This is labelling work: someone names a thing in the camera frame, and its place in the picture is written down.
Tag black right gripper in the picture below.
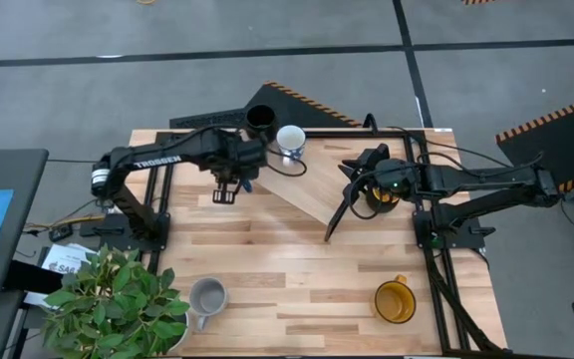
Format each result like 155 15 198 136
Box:
339 143 422 201

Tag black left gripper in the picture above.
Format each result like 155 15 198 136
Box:
211 135 270 205

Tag black mug yellow inside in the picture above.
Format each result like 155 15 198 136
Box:
365 182 403 214

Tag black round mug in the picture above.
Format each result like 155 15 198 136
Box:
244 103 277 145

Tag blue mug with tan base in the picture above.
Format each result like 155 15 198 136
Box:
275 124 307 162

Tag grey mug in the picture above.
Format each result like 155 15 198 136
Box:
188 276 229 333

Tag white plant pot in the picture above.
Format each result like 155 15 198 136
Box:
166 311 191 353

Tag green leafy plant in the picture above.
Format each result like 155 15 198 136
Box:
41 243 191 359

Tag black power adapter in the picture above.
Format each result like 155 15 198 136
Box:
47 223 75 243

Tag white printed papers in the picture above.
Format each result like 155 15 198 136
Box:
37 242 100 276

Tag dark grey desk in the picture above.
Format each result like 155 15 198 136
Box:
0 148 50 300

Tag black bag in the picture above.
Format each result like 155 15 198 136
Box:
2 258 67 295

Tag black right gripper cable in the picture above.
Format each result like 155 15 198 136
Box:
342 169 386 220

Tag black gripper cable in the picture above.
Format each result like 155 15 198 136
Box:
265 147 309 179
342 169 386 220

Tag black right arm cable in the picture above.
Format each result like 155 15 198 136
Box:
363 113 546 174

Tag wooden shelf with black frame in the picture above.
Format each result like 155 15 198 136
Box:
254 130 413 243

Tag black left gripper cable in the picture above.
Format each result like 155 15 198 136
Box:
265 147 309 179

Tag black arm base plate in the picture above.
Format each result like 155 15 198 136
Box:
80 211 171 253
413 208 497 250

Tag yellow cable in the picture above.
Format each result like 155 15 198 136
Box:
22 213 107 234

